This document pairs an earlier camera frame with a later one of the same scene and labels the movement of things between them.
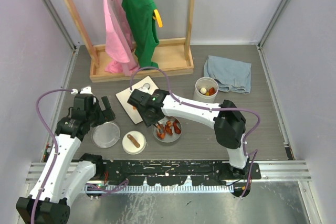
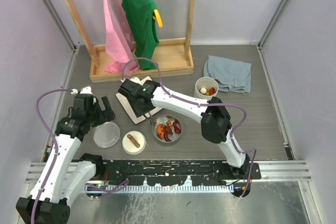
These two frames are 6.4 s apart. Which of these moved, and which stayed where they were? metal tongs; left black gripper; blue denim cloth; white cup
Moved: metal tongs
Stayed: white cup; blue denim cloth; left black gripper
